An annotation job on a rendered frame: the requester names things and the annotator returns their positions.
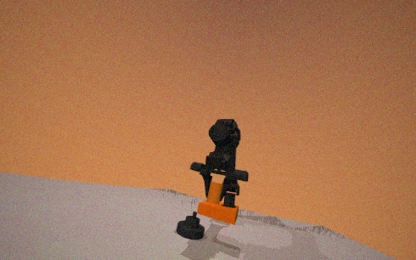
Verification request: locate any orange knob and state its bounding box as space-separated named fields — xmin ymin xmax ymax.
xmin=206 ymin=181 xmax=222 ymax=204

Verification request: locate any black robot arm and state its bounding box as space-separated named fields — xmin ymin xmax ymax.
xmin=205 ymin=119 xmax=241 ymax=208

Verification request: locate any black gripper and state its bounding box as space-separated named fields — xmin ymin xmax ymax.
xmin=189 ymin=149 xmax=248 ymax=201

